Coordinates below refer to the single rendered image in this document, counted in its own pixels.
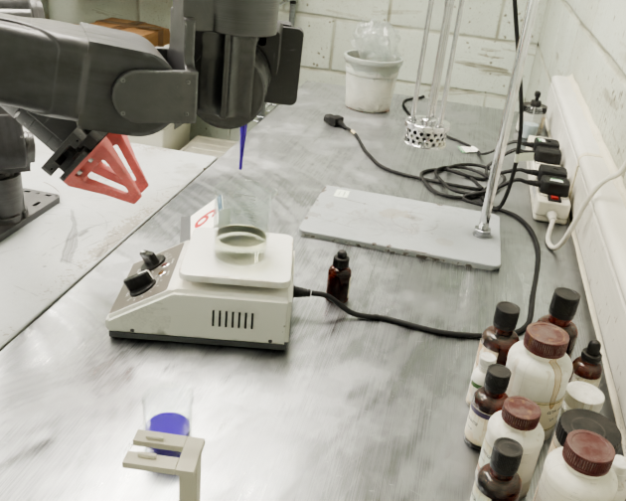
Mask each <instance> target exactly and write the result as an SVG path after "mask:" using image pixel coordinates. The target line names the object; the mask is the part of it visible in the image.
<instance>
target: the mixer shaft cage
mask: <svg viewBox="0 0 626 501"><path fill-rule="evenodd" d="M433 3H434V0H429V1H428V7H427V14H426V20H425V26H424V33H423V39H422V45H421V52H420V58H419V64H418V71H417V77H416V83H415V90H414V96H413V102H412V109H411V115H410V116H408V117H406V118H405V121H404V124H405V126H406V131H405V137H404V138H403V142H404V143H405V144H407V145H409V146H412V147H415V148H419V149H425V150H439V149H443V148H445V147H446V143H445V141H446V136H447V132H448V131H450V128H451V124H450V122H448V121H447V120H445V119H444V113H445V108H446V102H447V97H448V92H449V86H450V81H451V75H452V70H453V64H454V58H455V53H456V47H457V42H458V36H459V31H460V25H461V19H462V14H463V8H464V3H465V0H459V6H458V12H457V17H456V23H455V29H454V35H453V40H452V46H451V52H450V57H449V63H448V69H447V74H446V80H445V86H444V91H443V97H442V102H441V107H440V113H439V117H436V116H437V115H436V114H435V111H436V106H437V101H438V95H439V89H440V83H441V78H442V72H443V66H444V60H445V54H446V49H447V43H448V37H449V31H450V26H451V20H452V14H453V8H454V3H455V0H445V3H444V12H443V18H442V24H441V30H440V36H439V42H438V48H437V54H436V60H435V66H434V72H433V78H432V84H431V90H430V96H429V102H428V108H427V114H426V115H415V114H416V108H417V102H418V96H419V90H420V83H421V77H422V71H423V65H424V58H425V52H426V46H427V40H428V34H429V27H430V21H431V15H432V9H433ZM419 144H421V145H419ZM425 144H426V145H427V146H425Z"/></svg>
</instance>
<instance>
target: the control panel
mask: <svg viewBox="0 0 626 501"><path fill-rule="evenodd" d="M183 246H184V243H181V244H179V245H177V246H174V247H172V248H170V249H167V250H164V251H161V252H159V253H157V254H156V255H159V254H163V255H165V257H166V259H165V261H164V262H168V263H167V264H166V265H165V266H162V264H163V263H164V262H163V263H162V264H161V265H159V266H158V267H157V268H155V269H153V270H151V271H150V273H151V274H152V276H153V277H154V278H155V279H156V283H155V285H154V286H153V287H152V288H151V289H149V290H148V291H147V292H145V293H143V294H141V295H139V296H135V297H132V296H130V294H129V290H128V289H127V287H126V286H125V284H124V283H123V285H122V287H121V289H120V291H119V293H118V295H117V297H116V299H115V301H114V303H113V305H112V307H111V309H110V311H109V313H112V312H115V311H117V310H119V309H122V308H124V307H127V306H129V305H132V304H134V303H136V302H139V301H141V300H144V299H146V298H148V297H151V296H153V295H156V294H158V293H160V292H163V291H165V290H166V289H167V288H168V285H169V282H170V280H171V277H172V275H173V272H174V269H175V267H176V264H177V261H178V259H179V256H180V253H181V251H182V248H183ZM143 263H144V260H140V261H139V262H137V263H134V264H133V266H132V267H131V269H130V271H129V273H128V275H127V277H129V276H131V275H134V274H136V273H139V272H141V266H142V264H143ZM161 270H165V271H164V272H163V273H162V274H158V273H159V271H161ZM127 277H126V278H127ZM109 313H108V314H109Z"/></svg>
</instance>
